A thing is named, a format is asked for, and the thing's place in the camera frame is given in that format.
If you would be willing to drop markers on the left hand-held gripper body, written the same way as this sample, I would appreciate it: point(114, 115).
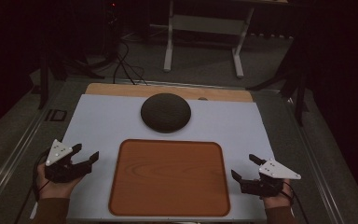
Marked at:
point(59, 152)

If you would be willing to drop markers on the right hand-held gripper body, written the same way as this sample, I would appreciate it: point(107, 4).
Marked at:
point(276, 170)

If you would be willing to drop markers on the person's right hand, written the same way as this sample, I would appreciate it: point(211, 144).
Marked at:
point(278, 200)

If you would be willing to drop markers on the person's left hand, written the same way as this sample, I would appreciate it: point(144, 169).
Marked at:
point(54, 189)

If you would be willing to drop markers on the white table mat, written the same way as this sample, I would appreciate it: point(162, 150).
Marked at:
point(105, 124)

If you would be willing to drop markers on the black floor socket plate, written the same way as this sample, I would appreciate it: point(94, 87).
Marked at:
point(56, 115)

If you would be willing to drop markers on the brown wooden tray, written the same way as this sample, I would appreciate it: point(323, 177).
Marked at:
point(169, 179)

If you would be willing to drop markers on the black metal stand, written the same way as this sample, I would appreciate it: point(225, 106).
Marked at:
point(298, 90)
point(43, 77)

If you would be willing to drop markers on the small round brown object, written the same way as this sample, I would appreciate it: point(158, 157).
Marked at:
point(202, 98)

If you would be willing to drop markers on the dark round dome lid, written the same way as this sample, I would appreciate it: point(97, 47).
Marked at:
point(166, 112)

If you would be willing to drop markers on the dark device with red light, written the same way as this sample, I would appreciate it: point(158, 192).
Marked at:
point(112, 25)

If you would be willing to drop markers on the white metal frame table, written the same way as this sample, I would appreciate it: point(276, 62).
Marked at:
point(205, 25)

